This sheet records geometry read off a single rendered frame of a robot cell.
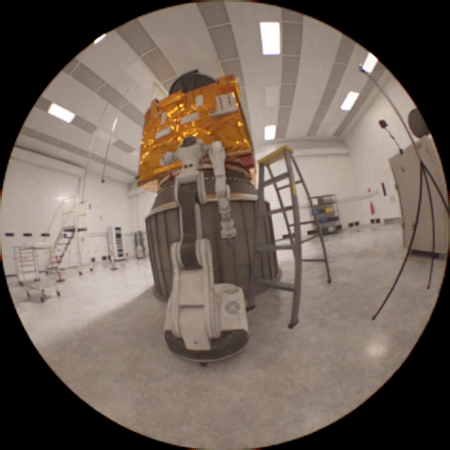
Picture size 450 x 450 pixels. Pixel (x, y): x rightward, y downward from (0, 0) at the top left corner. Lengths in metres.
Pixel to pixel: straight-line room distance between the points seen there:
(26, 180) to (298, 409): 9.21
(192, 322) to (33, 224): 8.03
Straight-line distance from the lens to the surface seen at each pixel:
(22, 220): 8.32
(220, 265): 1.63
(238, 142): 2.06
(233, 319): 0.95
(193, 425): 0.83
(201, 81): 3.79
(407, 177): 2.75
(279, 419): 0.80
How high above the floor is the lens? 0.77
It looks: 4 degrees up
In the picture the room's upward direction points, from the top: 8 degrees counter-clockwise
